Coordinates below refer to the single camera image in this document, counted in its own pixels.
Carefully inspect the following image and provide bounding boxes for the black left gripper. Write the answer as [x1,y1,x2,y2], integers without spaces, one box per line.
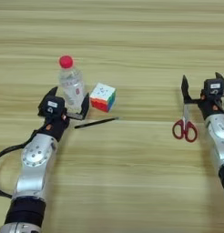
[37,86,91,143]

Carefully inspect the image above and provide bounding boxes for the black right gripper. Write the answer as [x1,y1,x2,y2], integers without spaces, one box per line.
[180,71,224,121]

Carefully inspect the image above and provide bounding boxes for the clear bottle with red cap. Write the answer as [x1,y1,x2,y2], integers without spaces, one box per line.
[57,55,87,113]

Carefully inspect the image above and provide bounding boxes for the colourful puzzle cube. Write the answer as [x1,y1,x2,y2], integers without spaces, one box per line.
[89,82,117,114]

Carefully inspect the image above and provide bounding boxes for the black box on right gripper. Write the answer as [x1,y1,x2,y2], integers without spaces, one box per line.
[203,78,224,98]

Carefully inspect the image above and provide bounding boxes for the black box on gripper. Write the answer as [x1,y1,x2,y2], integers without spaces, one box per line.
[203,78,224,98]
[40,96,66,118]

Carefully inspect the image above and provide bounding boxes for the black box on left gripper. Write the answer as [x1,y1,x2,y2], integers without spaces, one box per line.
[40,96,66,118]

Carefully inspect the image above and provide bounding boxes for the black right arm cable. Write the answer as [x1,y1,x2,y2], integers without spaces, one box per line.
[215,96,224,114]

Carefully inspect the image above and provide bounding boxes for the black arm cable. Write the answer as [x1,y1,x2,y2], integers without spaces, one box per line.
[0,128,45,200]
[215,96,224,114]

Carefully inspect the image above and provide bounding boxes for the red-handled scissors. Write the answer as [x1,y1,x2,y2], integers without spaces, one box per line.
[171,103,199,144]

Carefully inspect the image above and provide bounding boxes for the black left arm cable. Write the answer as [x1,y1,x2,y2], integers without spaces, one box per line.
[0,128,45,200]

